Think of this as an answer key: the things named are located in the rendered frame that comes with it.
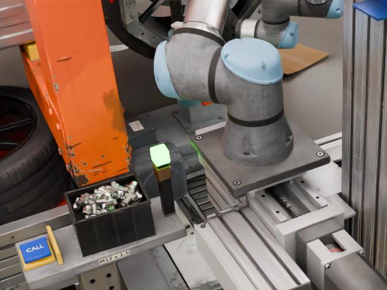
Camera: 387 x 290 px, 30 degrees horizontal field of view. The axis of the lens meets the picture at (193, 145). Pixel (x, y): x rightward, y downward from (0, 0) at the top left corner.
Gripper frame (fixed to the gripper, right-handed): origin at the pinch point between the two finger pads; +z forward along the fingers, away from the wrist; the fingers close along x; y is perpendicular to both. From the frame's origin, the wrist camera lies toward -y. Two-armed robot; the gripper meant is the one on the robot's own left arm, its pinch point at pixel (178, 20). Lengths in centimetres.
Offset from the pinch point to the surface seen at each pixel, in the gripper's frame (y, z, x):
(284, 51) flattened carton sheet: 82, 13, 142
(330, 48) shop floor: 83, -9, 152
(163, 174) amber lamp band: 23.8, -11.0, -41.9
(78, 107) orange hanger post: 6.4, 10.8, -41.7
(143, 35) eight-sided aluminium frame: 11.6, 18.5, 11.0
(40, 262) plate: 37, 13, -69
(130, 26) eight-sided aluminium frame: 7.1, 20.8, 7.9
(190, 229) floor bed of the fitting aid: 75, 2, -6
